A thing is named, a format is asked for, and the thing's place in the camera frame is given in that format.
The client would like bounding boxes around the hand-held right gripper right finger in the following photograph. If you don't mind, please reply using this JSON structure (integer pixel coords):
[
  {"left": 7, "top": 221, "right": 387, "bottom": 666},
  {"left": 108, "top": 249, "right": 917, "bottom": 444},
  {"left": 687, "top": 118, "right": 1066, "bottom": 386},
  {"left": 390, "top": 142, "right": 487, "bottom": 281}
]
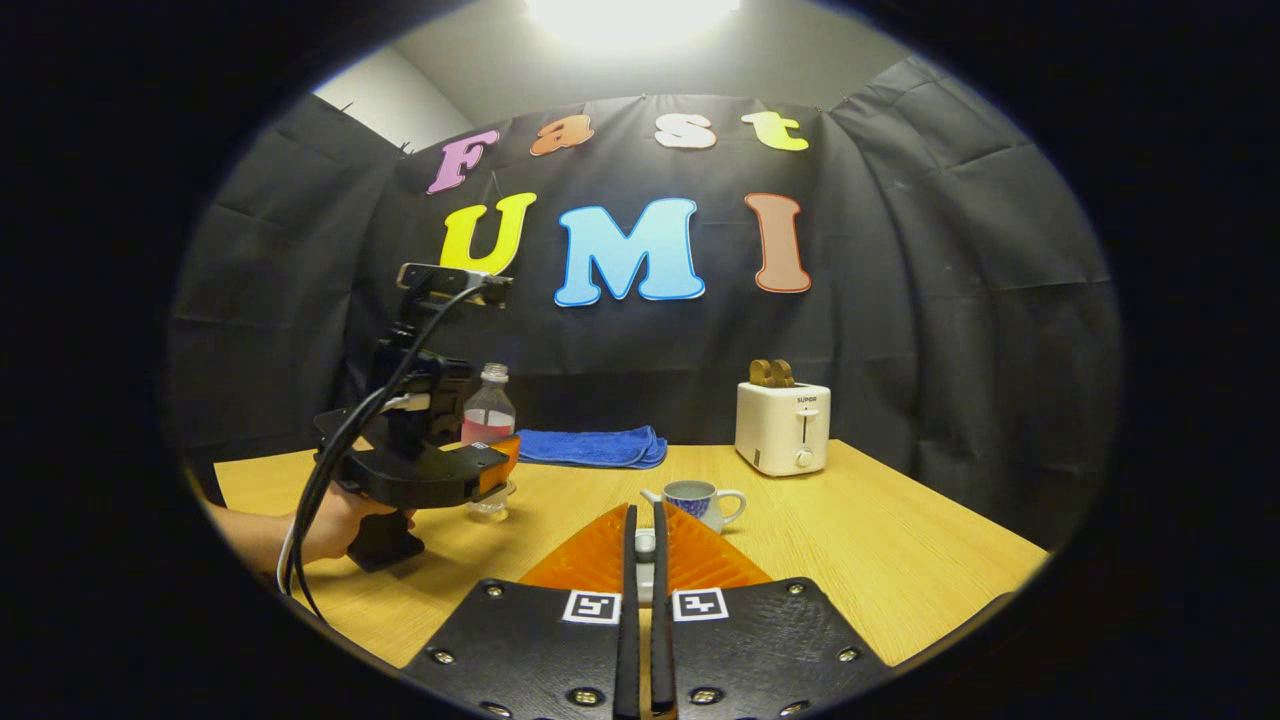
[{"left": 652, "top": 500, "right": 891, "bottom": 720}]

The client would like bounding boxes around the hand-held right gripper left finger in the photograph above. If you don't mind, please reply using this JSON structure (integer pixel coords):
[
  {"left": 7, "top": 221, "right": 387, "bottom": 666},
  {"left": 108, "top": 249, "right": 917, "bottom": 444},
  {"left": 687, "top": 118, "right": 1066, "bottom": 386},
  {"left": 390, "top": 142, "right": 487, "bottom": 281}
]
[{"left": 400, "top": 503, "right": 641, "bottom": 720}]

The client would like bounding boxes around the clear water bottle pink label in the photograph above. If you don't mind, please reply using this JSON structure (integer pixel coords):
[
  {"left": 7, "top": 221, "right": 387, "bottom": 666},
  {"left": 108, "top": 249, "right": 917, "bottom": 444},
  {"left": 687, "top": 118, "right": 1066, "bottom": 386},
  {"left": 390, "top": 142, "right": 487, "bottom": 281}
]
[{"left": 461, "top": 363, "right": 518, "bottom": 523}]

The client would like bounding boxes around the white blue teacup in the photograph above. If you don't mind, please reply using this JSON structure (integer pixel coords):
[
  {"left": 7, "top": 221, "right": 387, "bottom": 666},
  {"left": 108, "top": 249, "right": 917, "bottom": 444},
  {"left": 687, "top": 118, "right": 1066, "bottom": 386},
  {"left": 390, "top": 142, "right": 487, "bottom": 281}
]
[{"left": 640, "top": 480, "right": 748, "bottom": 534}]

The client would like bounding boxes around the blue folded towel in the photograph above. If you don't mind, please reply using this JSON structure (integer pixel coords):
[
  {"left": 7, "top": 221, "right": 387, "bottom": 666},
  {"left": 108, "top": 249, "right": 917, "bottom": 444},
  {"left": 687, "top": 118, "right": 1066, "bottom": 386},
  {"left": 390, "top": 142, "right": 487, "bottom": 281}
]
[{"left": 517, "top": 425, "right": 669, "bottom": 470}]

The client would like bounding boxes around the white toaster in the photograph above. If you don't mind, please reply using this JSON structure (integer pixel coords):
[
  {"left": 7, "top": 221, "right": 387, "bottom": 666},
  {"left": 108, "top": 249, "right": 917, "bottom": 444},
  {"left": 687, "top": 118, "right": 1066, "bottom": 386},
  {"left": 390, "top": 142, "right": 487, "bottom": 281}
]
[{"left": 734, "top": 381, "right": 832, "bottom": 477}]

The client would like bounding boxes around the black backdrop cloth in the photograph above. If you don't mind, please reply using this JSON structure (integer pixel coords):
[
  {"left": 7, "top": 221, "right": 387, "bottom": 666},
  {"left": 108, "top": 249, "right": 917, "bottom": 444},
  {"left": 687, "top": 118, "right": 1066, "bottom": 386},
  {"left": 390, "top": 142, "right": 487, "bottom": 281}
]
[{"left": 168, "top": 55, "right": 1121, "bottom": 551}]

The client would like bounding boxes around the ceiling light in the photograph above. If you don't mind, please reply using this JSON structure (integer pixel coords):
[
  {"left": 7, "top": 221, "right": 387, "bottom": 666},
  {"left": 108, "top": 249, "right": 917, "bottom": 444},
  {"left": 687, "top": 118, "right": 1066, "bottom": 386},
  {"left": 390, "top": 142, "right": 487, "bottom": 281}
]
[{"left": 525, "top": 0, "right": 743, "bottom": 31}]

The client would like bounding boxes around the black cable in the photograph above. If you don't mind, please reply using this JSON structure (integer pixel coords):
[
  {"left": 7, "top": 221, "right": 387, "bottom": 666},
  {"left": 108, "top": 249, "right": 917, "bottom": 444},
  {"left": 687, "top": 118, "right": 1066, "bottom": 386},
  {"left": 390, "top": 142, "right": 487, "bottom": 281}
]
[{"left": 283, "top": 280, "right": 491, "bottom": 621}]

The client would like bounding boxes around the white cable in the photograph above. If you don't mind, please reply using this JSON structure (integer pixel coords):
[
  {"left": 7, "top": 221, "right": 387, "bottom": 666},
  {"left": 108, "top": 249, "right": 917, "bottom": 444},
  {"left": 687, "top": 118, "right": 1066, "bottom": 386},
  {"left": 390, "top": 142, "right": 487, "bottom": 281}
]
[{"left": 278, "top": 393, "right": 433, "bottom": 599}]

